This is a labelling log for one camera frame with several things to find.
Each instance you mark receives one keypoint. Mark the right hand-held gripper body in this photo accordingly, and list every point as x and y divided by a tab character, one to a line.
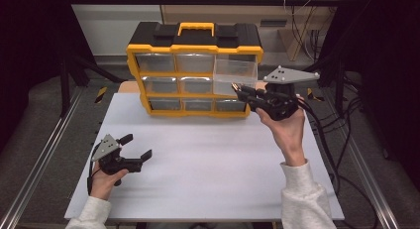
280	105

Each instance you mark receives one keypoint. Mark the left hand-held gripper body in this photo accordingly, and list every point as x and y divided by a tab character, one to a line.
112	161

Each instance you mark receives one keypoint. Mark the black copper-top battery pack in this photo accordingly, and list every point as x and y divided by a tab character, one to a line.
235	87

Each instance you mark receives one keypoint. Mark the single clear plastic drawer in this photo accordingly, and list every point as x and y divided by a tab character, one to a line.
234	72

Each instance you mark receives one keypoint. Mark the yellow black drawer organizer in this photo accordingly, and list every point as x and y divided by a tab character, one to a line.
196	49

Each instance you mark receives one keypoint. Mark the person's left hand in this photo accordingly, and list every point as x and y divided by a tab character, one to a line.
104	186

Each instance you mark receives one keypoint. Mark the person's right hand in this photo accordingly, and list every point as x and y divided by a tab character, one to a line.
289	136

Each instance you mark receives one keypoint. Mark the yellow black hazard tape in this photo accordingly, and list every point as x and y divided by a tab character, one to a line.
100	94
313	96

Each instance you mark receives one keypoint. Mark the black metal stand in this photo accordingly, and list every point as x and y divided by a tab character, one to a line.
64	90

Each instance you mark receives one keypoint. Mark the set of clear drawers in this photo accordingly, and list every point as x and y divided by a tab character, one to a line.
155	62

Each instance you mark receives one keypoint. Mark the black curtain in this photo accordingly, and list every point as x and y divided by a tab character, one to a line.
29	57
386	57

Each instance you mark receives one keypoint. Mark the aluminium frame rail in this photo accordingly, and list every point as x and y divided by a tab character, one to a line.
39	166
366	176

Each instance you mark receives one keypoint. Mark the black horizontal frame bar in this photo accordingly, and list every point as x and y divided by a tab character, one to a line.
132	0

